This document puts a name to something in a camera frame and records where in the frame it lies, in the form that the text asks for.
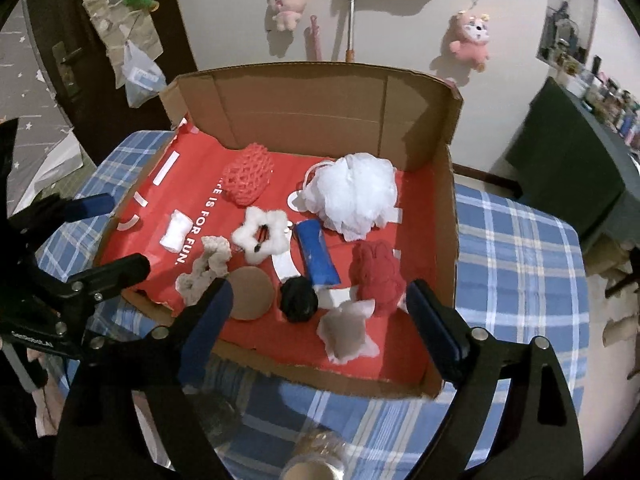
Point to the red white stick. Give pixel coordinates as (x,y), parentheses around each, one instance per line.
(350,43)

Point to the cardboard box red interior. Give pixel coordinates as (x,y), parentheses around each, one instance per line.
(302,113)

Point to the dark green covered table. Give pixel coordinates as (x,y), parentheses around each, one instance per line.
(571,166)

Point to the white bath loofah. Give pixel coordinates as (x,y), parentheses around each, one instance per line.
(352,195)

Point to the white plastic bag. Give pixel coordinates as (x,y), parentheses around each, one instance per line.
(143,77)

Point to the wall mirror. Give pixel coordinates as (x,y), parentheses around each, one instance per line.
(568,22)

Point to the white cotton pad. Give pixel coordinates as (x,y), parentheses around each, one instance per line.
(179,226)

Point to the small jar gold beads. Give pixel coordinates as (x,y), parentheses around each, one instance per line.
(318,455)

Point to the pink plush toy right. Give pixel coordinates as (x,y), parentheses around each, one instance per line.
(472,38)

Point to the tall jar dark contents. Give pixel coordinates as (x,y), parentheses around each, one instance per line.
(217,415)

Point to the round brown puff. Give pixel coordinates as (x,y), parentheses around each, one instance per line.
(253,293)

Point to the black pom scrunchie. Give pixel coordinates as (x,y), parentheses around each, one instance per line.
(298,300)

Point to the blue plaid tablecloth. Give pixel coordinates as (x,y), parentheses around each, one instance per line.
(520,274)

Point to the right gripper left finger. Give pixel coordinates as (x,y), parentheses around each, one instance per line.
(100,436)

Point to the dark brown door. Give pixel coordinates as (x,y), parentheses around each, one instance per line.
(75,60)

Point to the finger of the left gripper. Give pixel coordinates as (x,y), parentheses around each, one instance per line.
(94,285)
(48,214)

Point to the white fluffy star clip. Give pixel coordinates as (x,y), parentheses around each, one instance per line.
(263,234)

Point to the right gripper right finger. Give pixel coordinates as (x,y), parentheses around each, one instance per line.
(538,435)

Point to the blue cloth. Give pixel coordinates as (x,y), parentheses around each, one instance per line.
(319,266)

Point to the red foam net ball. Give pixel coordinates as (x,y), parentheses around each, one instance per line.
(245,178)

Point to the red knitted heart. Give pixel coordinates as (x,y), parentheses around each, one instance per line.
(375,271)

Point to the grey white star puff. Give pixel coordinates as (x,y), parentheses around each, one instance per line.
(343,331)

